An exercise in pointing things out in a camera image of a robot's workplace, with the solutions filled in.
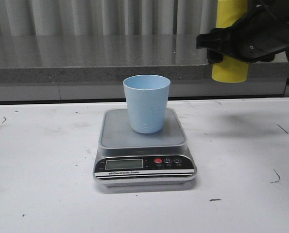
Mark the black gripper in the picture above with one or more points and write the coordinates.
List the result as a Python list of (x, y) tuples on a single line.
[(261, 32)]

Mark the white pleated curtain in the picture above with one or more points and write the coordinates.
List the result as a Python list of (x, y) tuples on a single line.
[(106, 17)]

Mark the grey stone counter ledge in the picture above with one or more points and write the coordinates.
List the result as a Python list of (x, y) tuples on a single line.
[(58, 68)]

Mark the light blue plastic cup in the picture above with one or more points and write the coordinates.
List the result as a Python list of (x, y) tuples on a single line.
[(146, 98)]

